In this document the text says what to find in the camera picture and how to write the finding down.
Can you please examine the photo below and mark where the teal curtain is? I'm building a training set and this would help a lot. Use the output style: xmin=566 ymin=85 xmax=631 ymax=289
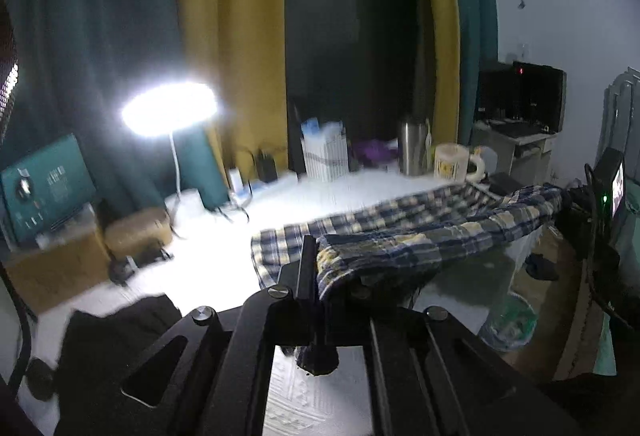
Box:
xmin=444 ymin=0 xmax=501 ymax=143
xmin=0 ymin=0 xmax=228 ymax=217

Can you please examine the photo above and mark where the white slotted basket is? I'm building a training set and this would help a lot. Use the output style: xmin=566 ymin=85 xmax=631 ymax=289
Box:
xmin=300 ymin=121 xmax=349 ymax=181

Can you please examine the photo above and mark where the cardboard box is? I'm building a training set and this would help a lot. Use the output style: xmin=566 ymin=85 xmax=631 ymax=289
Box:
xmin=2 ymin=216 xmax=113 ymax=313

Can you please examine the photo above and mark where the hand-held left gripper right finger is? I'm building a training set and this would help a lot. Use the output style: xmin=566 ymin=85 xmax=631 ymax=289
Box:
xmin=318 ymin=282 xmax=586 ymax=436

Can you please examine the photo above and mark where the bundled black cable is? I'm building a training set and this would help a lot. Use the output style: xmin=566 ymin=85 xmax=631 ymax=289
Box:
xmin=109 ymin=241 xmax=176 ymax=287

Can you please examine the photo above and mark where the steel tumbler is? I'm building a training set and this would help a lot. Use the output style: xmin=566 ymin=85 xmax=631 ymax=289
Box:
xmin=398 ymin=117 xmax=430 ymax=176

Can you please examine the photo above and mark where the clear plastic box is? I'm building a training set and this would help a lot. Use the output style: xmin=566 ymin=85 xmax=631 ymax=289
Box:
xmin=35 ymin=203 xmax=101 ymax=248

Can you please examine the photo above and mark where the black charger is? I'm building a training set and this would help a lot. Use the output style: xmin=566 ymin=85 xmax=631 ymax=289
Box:
xmin=255 ymin=149 xmax=279 ymax=182

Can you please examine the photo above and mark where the plaid flannel shirt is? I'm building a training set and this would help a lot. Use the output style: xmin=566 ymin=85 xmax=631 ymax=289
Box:
xmin=250 ymin=183 xmax=565 ymax=302

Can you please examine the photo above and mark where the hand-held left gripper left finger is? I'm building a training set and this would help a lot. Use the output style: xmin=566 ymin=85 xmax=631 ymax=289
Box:
xmin=55 ymin=235 xmax=318 ymax=436

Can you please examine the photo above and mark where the yellow curtain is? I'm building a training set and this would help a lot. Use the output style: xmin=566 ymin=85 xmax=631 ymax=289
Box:
xmin=412 ymin=0 xmax=461 ymax=148
xmin=172 ymin=0 xmax=289 ymax=178

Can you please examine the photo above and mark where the small grey desk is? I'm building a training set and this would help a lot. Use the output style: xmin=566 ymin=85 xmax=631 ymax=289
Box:
xmin=472 ymin=119 xmax=557 ymax=178

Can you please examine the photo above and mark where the tan plastic container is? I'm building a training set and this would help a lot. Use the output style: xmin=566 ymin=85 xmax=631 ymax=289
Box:
xmin=105 ymin=209 xmax=173 ymax=263

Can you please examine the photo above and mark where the black cloth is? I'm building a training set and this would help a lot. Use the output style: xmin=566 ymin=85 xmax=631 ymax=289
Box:
xmin=54 ymin=295 xmax=183 ymax=436

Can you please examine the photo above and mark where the computer monitor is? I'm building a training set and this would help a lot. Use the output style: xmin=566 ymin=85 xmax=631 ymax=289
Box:
xmin=0 ymin=133 xmax=97 ymax=247

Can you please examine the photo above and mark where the cream printed mug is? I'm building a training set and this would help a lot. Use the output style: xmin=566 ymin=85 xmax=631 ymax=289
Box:
xmin=433 ymin=143 xmax=487 ymax=183

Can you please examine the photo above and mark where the white textured table cover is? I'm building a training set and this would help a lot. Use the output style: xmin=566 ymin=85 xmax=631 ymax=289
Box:
xmin=15 ymin=163 xmax=551 ymax=436

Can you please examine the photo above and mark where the trash bin with green bag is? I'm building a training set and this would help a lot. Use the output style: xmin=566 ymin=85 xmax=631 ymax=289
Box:
xmin=477 ymin=293 xmax=538 ymax=352

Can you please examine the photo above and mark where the black slipper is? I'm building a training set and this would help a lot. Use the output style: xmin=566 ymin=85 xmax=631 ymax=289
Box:
xmin=525 ymin=252 xmax=560 ymax=281

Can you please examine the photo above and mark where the white desk lamp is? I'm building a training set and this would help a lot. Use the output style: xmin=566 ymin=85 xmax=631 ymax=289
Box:
xmin=121 ymin=83 xmax=219 ymax=239

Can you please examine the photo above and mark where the purple cloth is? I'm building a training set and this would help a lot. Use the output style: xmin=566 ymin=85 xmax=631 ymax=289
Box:
xmin=352 ymin=139 xmax=401 ymax=167

